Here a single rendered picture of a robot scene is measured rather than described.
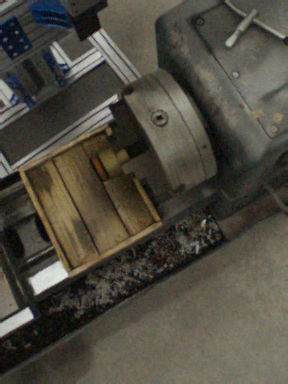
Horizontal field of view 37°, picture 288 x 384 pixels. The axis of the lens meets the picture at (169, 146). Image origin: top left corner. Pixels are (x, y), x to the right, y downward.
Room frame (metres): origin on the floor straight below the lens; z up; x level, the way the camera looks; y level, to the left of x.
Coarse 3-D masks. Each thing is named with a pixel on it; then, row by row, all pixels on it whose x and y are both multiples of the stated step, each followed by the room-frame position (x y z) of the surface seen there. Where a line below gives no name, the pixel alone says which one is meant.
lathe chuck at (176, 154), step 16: (144, 80) 0.49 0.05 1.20; (128, 96) 0.44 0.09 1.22; (144, 96) 0.43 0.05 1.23; (160, 96) 0.42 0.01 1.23; (144, 112) 0.39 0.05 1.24; (176, 112) 0.38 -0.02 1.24; (144, 128) 0.35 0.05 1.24; (160, 128) 0.35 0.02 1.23; (176, 128) 0.34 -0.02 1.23; (160, 144) 0.31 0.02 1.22; (176, 144) 0.31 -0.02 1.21; (192, 144) 0.31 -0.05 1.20; (160, 160) 0.28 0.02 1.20; (176, 160) 0.28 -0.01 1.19; (192, 160) 0.28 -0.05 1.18; (176, 176) 0.25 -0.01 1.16; (192, 176) 0.25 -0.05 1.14; (176, 192) 0.23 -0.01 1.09
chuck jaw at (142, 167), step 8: (136, 160) 0.31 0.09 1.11; (144, 160) 0.31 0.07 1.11; (152, 160) 0.31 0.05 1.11; (128, 168) 0.29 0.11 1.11; (136, 168) 0.29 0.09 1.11; (144, 168) 0.29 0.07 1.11; (152, 168) 0.29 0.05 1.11; (128, 176) 0.28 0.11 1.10; (136, 176) 0.27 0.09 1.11; (144, 176) 0.27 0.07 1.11; (152, 176) 0.27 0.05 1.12; (160, 176) 0.26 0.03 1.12; (144, 184) 0.26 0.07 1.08; (152, 184) 0.25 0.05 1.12; (160, 184) 0.24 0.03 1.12; (168, 184) 0.24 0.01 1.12; (160, 192) 0.23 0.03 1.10
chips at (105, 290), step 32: (192, 224) 0.22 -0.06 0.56; (128, 256) 0.12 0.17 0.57; (160, 256) 0.11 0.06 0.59; (192, 256) 0.11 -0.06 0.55; (64, 288) 0.03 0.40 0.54; (96, 288) 0.02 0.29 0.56; (128, 288) 0.01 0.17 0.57; (64, 320) -0.08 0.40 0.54; (0, 352) -0.17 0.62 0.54; (32, 352) -0.17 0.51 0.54
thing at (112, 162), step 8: (104, 152) 0.33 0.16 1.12; (112, 152) 0.33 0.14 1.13; (120, 152) 0.33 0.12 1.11; (88, 160) 0.32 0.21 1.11; (96, 160) 0.32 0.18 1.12; (104, 160) 0.31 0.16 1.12; (112, 160) 0.31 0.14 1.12; (120, 160) 0.31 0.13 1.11; (128, 160) 0.32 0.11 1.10; (96, 168) 0.30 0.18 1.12; (104, 168) 0.30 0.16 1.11; (112, 168) 0.29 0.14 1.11; (120, 168) 0.29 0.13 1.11; (104, 176) 0.28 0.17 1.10; (112, 176) 0.28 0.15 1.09
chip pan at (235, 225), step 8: (280, 192) 0.32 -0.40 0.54; (264, 200) 0.30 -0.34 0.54; (272, 200) 0.29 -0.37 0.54; (240, 208) 0.27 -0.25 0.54; (248, 208) 0.27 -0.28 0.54; (256, 208) 0.27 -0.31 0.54; (264, 208) 0.27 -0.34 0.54; (272, 208) 0.27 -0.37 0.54; (280, 208) 0.26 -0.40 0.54; (224, 216) 0.25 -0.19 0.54; (232, 216) 0.24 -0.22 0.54; (240, 216) 0.24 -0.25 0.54; (248, 216) 0.24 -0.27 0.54; (256, 216) 0.24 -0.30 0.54; (264, 216) 0.24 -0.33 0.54; (224, 224) 0.22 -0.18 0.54; (232, 224) 0.22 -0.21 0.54; (240, 224) 0.21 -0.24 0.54; (248, 224) 0.21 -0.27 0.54; (224, 232) 0.19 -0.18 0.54; (232, 232) 0.19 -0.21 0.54; (240, 232) 0.18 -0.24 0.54; (160, 280) 0.03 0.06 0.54; (120, 304) -0.04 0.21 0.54; (64, 336) -0.13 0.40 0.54; (24, 360) -0.20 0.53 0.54
